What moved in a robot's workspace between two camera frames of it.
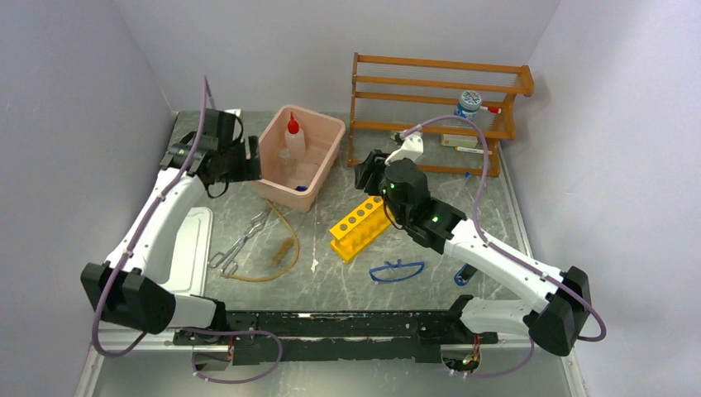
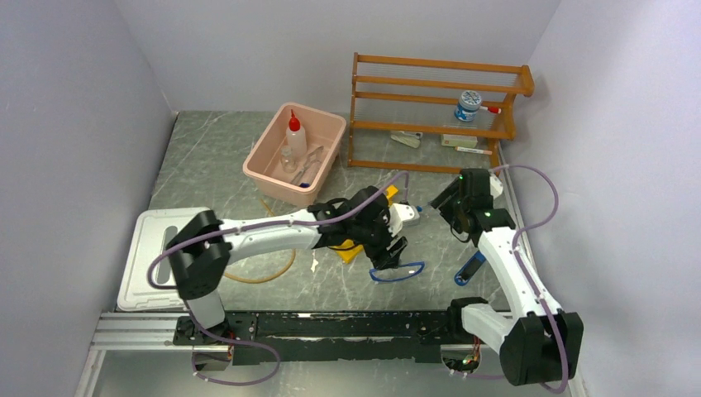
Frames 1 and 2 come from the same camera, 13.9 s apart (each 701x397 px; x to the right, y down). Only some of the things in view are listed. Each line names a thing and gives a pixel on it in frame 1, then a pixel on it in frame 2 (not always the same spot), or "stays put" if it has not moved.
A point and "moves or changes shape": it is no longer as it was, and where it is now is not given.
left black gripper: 249,169 to 381,256
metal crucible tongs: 231,265 moves or changes shape
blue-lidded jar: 469,102 stays put
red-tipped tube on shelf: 472,150 stays put
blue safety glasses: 393,272 stays put
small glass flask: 288,165 stays put
